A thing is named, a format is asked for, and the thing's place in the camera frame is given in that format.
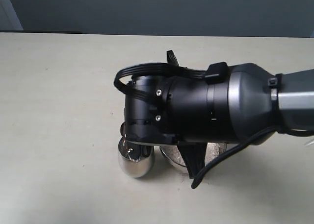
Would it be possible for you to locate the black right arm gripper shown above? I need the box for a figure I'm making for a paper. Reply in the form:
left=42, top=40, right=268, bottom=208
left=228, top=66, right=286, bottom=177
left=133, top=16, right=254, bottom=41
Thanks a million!
left=124, top=50, right=205, bottom=179

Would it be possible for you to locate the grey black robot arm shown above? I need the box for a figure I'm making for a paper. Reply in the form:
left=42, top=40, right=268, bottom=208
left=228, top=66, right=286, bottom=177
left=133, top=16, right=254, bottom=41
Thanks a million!
left=114, top=50, right=314, bottom=188

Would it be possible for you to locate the steel bowl of rice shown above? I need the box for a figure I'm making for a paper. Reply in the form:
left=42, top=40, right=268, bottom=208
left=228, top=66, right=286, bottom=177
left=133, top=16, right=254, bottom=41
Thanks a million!
left=159, top=143, right=228, bottom=174

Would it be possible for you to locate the stainless steel cup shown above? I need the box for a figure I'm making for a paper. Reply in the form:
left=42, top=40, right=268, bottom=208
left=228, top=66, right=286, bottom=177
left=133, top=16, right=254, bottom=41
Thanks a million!
left=118, top=138, right=155, bottom=178

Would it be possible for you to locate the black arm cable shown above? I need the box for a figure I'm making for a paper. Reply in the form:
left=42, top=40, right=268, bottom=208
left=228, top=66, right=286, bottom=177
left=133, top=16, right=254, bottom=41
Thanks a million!
left=114, top=61, right=314, bottom=189

